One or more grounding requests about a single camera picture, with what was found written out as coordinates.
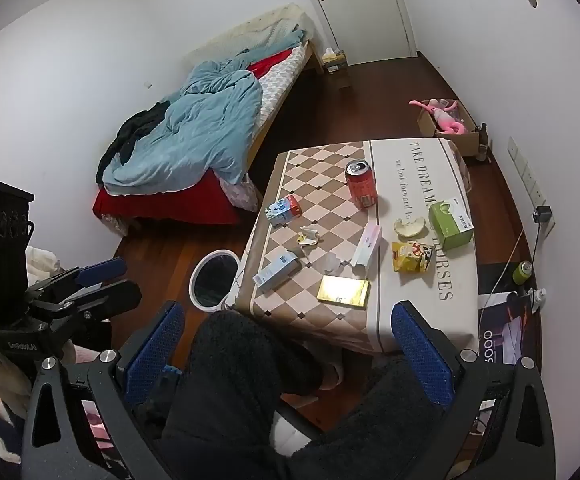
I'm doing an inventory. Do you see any milk carton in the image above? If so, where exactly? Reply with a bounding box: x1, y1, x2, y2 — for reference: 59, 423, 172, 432
266, 194, 302, 226

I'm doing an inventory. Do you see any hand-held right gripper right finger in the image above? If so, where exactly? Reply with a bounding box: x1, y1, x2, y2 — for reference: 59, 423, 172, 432
391, 300, 557, 480

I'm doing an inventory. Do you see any black charger cable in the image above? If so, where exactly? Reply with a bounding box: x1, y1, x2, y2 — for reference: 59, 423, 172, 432
512, 219, 541, 291

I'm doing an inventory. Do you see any black printed bag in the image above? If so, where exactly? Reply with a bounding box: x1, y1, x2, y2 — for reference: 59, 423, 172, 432
477, 290, 542, 366

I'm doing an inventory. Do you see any light blue blanket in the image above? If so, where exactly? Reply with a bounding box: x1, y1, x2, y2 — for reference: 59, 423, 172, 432
101, 27, 307, 196

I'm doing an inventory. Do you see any red drink can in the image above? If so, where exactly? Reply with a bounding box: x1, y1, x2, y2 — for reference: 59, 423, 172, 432
345, 159, 378, 210

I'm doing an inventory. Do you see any pink and white box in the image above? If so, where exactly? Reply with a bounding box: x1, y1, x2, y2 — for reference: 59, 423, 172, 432
351, 223, 383, 268

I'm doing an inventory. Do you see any green tissue box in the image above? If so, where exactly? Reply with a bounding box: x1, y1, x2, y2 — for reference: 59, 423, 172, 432
428, 196, 475, 252

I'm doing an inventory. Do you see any white door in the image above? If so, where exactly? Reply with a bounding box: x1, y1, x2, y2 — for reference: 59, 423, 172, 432
290, 0, 418, 61

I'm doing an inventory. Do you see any pale fruit peel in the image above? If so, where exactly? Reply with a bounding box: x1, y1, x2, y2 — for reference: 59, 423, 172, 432
394, 216, 427, 239

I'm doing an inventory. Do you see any patterned white mattress sheet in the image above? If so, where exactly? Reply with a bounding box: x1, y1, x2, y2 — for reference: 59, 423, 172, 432
220, 45, 307, 211

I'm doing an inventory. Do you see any white fluffy coat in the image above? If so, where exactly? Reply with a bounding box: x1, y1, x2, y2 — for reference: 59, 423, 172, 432
24, 245, 63, 286

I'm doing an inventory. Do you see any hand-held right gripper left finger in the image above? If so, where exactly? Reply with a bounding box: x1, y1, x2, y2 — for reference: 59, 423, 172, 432
20, 300, 186, 480

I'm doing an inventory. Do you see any cream fluffy blanket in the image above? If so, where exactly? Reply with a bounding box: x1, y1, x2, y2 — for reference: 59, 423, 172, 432
185, 2, 316, 68

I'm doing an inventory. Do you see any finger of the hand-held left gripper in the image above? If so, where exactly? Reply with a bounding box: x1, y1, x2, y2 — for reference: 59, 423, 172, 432
55, 280, 142, 322
26, 257, 127, 306

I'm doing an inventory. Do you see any wooden bed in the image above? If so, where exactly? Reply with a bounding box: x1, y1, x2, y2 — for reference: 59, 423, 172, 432
92, 2, 321, 226

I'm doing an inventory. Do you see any white wall socket strip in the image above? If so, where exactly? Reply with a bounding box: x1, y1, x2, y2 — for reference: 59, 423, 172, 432
507, 136, 556, 238

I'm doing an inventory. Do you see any white and blue box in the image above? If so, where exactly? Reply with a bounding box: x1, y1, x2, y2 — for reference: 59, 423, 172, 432
252, 251, 301, 291

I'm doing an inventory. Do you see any white round bin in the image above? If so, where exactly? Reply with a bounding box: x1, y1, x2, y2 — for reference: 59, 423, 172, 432
189, 249, 243, 311

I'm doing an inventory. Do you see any black clothing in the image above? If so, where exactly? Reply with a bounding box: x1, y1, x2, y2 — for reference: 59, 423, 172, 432
96, 101, 171, 183

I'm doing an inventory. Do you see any large cardboard box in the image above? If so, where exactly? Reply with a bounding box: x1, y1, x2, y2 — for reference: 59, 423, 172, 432
416, 100, 482, 159

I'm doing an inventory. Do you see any dark glass bottle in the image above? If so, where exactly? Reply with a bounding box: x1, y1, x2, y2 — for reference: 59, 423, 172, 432
476, 122, 491, 162

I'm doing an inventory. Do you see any gold box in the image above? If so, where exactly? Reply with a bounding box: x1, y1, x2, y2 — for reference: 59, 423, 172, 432
317, 275, 372, 308

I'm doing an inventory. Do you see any small cardboard box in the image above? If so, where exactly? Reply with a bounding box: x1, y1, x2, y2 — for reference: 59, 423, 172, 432
321, 51, 352, 91

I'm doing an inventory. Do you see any yellow snack bag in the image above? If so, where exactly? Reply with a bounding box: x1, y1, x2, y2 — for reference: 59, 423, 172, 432
391, 240, 436, 275

